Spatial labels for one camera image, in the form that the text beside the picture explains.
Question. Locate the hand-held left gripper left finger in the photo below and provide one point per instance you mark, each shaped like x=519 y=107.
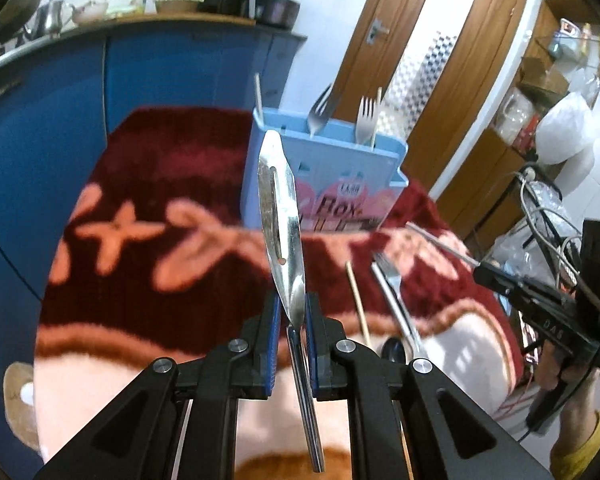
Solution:
x=274 y=345

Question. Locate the red floral blanket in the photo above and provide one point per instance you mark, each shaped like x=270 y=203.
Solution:
x=155 y=310

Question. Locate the blue utensil box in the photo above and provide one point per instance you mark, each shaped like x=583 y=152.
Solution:
x=330 y=160

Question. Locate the person's right hand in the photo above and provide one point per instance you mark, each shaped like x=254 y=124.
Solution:
x=580 y=397

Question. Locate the wooden door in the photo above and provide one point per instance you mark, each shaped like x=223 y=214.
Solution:
x=480 y=60

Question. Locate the steel kettle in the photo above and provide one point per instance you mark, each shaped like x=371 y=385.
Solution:
x=50 y=17

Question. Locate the dark rice cooker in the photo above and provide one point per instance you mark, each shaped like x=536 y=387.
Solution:
x=277 y=10

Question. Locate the person's right forearm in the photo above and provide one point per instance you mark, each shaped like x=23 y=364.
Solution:
x=585 y=452

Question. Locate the white bowl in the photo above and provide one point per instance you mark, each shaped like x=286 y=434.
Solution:
x=91 y=14

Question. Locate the wooden cutting board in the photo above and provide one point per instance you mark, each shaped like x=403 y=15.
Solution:
x=205 y=19

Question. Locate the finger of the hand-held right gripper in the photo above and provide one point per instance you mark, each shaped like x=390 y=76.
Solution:
x=495 y=275
x=525 y=302

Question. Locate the bowl of shredded food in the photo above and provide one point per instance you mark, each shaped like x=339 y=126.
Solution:
x=177 y=4

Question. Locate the white plastic bag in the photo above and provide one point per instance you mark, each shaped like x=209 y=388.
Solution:
x=565 y=130

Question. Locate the wooden shelf unit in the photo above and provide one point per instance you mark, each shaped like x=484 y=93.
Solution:
x=470 y=185

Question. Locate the wooden chopstick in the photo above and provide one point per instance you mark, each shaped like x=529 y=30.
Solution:
x=259 y=97
x=355 y=295

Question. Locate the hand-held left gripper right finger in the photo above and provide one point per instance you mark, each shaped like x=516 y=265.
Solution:
x=311 y=350

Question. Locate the large wok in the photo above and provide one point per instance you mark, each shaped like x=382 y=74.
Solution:
x=20 y=12

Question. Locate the silver fork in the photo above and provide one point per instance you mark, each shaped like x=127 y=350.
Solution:
x=387 y=272
x=366 y=120
x=320 y=115

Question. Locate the black spoon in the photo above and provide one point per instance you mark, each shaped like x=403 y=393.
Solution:
x=394 y=350

